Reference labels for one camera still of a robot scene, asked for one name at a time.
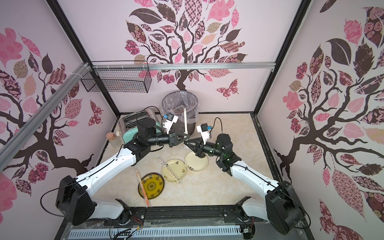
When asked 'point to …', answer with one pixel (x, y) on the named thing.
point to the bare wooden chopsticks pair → (185, 129)
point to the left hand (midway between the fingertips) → (189, 139)
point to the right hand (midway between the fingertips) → (186, 141)
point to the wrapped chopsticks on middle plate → (166, 165)
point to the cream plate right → (195, 163)
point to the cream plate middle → (177, 168)
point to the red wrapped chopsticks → (147, 202)
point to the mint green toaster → (128, 125)
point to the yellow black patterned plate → (153, 184)
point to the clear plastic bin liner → (175, 102)
